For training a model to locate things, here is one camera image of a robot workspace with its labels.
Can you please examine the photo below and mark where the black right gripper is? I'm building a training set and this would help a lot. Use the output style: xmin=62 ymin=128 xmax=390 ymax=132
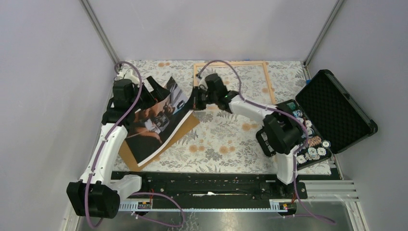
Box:
xmin=183 ymin=86 xmax=218 ymax=111

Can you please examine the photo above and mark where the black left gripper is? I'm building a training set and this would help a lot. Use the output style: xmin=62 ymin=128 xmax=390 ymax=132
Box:
xmin=129 ymin=76 xmax=170 ymax=111

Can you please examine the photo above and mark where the printed photo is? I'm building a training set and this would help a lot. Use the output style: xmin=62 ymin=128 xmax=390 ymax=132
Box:
xmin=125 ymin=77 xmax=192 ymax=166

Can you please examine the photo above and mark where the light wooden picture frame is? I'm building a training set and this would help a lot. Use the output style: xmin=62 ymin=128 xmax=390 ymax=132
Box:
xmin=193 ymin=61 xmax=277 ymax=105

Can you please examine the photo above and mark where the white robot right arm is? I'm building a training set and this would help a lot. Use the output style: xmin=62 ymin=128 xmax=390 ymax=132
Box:
xmin=186 ymin=74 xmax=308 ymax=198

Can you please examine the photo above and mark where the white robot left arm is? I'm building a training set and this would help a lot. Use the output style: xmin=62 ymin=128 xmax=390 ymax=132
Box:
xmin=66 ymin=77 xmax=170 ymax=218

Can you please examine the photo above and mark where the floral patterned table mat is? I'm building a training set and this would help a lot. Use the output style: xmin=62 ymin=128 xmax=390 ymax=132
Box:
xmin=108 ymin=60 xmax=334 ymax=175

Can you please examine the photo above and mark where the brown cardboard backing board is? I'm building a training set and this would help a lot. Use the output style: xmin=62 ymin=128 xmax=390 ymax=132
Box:
xmin=118 ymin=115 xmax=200 ymax=171

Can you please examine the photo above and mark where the black poker chip case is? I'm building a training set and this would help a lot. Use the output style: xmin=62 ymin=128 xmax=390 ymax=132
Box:
xmin=278 ymin=70 xmax=378 ymax=169

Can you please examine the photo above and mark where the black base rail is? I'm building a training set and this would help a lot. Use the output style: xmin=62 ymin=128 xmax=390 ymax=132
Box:
xmin=111 ymin=172 xmax=308 ymax=209

